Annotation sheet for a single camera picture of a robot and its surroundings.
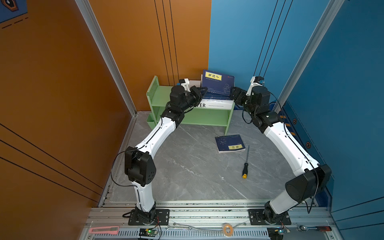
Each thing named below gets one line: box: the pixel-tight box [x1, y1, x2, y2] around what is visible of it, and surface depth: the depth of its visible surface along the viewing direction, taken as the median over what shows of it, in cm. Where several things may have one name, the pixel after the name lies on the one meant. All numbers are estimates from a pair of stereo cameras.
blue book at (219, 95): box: [201, 91, 231, 100], surface depth 79 cm
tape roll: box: [222, 223, 234, 237], surface depth 72 cm
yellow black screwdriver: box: [242, 145, 250, 179], surface depth 90 cm
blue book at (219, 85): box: [202, 69, 235, 100], surface depth 81 cm
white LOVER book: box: [194, 99, 235, 109], surface depth 84 cm
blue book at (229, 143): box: [215, 134, 246, 154], surface depth 102 cm
